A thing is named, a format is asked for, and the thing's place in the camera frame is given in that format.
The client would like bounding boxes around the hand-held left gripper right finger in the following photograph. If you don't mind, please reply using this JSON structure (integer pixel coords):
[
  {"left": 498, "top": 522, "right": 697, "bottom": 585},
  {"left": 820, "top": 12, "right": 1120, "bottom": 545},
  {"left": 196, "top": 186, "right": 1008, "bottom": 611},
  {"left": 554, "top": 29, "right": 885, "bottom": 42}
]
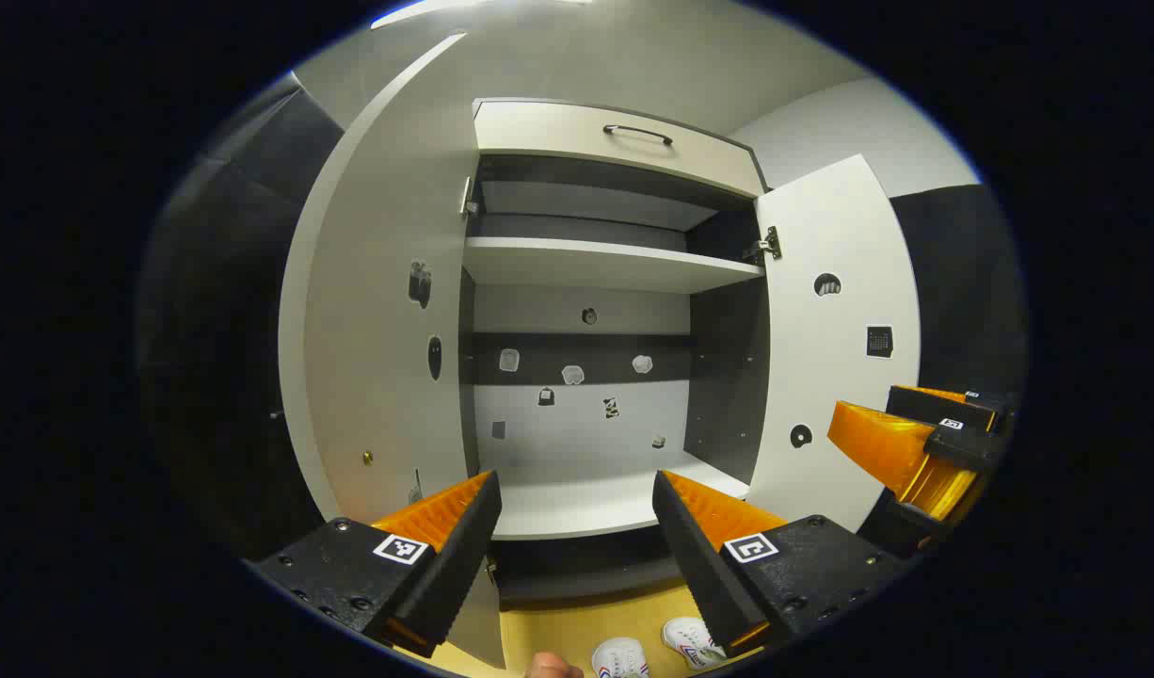
[{"left": 652, "top": 469, "right": 912, "bottom": 658}]

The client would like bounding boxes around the white shoe cabinet door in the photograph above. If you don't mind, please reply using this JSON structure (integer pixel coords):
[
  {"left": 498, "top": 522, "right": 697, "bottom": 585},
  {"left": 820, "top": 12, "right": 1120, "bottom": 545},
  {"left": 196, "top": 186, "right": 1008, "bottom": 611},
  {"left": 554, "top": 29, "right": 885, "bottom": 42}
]
[
  {"left": 746, "top": 153, "right": 922, "bottom": 533},
  {"left": 278, "top": 33, "right": 507, "bottom": 670}
]

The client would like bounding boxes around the black drawer handle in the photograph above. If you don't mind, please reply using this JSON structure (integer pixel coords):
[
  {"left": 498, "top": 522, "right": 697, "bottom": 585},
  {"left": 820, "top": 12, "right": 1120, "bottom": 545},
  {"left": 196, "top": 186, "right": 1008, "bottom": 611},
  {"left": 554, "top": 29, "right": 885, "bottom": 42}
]
[{"left": 602, "top": 123, "right": 675, "bottom": 147}]

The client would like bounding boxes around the black backdrop cloth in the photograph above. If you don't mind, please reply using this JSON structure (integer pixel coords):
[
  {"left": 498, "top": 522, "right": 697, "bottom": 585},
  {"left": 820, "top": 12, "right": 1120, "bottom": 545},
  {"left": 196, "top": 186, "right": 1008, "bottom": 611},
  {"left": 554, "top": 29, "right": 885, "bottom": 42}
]
[{"left": 139, "top": 73, "right": 1030, "bottom": 566}]

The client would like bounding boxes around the white cabinet shelf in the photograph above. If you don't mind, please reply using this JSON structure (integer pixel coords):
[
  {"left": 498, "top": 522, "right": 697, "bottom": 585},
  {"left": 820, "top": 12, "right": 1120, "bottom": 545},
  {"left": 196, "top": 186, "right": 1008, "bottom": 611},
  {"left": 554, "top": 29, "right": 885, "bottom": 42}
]
[{"left": 462, "top": 235, "right": 766, "bottom": 295}]

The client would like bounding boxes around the white canvas shoe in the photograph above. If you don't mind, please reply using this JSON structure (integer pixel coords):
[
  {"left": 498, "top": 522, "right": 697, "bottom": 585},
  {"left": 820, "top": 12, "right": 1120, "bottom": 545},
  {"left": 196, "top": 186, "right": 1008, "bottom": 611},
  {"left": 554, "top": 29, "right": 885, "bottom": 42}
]
[
  {"left": 591, "top": 638, "right": 649, "bottom": 678},
  {"left": 662, "top": 617, "right": 729, "bottom": 671}
]

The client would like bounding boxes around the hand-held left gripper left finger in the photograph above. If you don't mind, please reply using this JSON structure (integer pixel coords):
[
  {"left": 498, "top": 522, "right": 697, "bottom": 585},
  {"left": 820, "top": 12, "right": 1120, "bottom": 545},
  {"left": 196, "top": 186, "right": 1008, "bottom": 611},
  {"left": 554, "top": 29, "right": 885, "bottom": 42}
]
[{"left": 248, "top": 469, "right": 505, "bottom": 658}]

